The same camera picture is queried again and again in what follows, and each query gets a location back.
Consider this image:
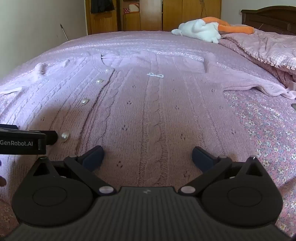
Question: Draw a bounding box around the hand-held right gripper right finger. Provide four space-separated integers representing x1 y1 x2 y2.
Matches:
179 146 266 195

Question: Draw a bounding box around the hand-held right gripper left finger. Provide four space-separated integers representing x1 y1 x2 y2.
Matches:
32 145 117 196

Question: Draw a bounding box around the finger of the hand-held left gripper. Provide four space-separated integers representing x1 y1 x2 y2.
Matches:
45 130 58 145

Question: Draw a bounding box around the pink knit cardigan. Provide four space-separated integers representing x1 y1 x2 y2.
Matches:
0 52 296 210

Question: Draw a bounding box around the person's left hand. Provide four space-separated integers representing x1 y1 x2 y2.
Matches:
0 160 7 188

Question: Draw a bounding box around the pink floral bed sheet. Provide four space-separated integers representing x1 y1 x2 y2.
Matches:
0 30 296 233

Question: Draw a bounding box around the thin metal rod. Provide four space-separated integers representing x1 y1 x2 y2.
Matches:
60 24 69 41

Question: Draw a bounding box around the pink checkered quilt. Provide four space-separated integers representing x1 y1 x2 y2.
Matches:
219 29 296 93

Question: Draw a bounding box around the white and orange plush toy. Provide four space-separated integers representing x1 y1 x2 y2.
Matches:
171 17 255 44

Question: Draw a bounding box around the dark hanging garment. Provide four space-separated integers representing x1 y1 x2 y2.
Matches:
90 0 115 14

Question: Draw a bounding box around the wooden wardrobe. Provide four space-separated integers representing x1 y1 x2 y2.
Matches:
85 0 222 36

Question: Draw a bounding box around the dark wooden headboard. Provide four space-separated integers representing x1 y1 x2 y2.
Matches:
240 6 296 36

